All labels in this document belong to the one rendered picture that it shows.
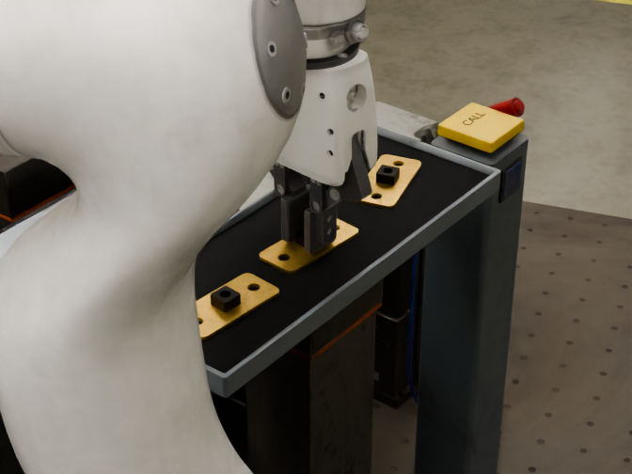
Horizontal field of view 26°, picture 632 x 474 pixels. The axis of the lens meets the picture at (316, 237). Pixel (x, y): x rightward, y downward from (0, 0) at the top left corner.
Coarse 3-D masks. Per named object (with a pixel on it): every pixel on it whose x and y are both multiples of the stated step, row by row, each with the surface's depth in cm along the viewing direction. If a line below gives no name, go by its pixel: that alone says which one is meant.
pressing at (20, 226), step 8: (72, 192) 150; (56, 200) 148; (40, 208) 147; (48, 208) 146; (24, 216) 145; (32, 216) 145; (40, 216) 145; (8, 224) 144; (16, 224) 144; (24, 224) 144; (32, 224) 144; (0, 232) 143; (8, 232) 142; (16, 232) 142; (0, 240) 141; (8, 240) 141; (0, 248) 140; (0, 256) 138
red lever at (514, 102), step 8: (496, 104) 139; (504, 104) 138; (512, 104) 138; (520, 104) 138; (504, 112) 138; (512, 112) 138; (520, 112) 138; (424, 128) 146; (432, 128) 146; (416, 136) 147; (424, 136) 146; (432, 136) 146
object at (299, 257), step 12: (348, 228) 113; (300, 240) 110; (336, 240) 111; (348, 240) 111; (264, 252) 110; (276, 252) 110; (288, 252) 110; (300, 252) 110; (324, 252) 110; (276, 264) 108; (288, 264) 108; (300, 264) 108
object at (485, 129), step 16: (464, 112) 130; (480, 112) 130; (496, 112) 130; (448, 128) 128; (464, 128) 128; (480, 128) 128; (496, 128) 128; (512, 128) 128; (480, 144) 126; (496, 144) 126
